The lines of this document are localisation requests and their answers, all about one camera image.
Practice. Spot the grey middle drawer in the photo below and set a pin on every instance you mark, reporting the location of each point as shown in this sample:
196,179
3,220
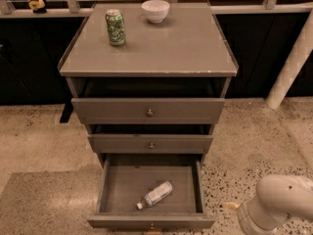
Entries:
139,143

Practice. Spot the grey top drawer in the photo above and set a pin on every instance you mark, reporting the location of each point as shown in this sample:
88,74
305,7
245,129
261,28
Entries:
133,110

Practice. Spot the grey wooden drawer cabinet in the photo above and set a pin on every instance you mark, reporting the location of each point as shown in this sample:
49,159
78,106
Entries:
184,56

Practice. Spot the white ceramic bowl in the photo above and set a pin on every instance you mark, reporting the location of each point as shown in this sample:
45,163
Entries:
155,11

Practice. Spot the grey open bottom drawer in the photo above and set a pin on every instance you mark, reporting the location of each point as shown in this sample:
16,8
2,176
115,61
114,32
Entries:
126,180

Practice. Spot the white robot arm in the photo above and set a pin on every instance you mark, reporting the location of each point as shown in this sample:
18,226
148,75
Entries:
278,199

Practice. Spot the green soda can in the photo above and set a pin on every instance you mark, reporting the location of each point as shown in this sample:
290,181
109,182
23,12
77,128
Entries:
115,27

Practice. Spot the metal railing ledge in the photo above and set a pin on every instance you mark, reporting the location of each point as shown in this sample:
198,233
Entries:
49,12

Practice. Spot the brass top drawer knob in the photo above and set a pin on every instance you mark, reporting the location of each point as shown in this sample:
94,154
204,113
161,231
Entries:
149,113

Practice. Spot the yellow toy on ledge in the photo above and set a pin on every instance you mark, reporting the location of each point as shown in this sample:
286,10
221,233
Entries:
37,6

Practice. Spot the white diagonal pillar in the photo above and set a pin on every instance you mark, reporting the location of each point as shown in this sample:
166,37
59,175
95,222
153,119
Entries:
296,59

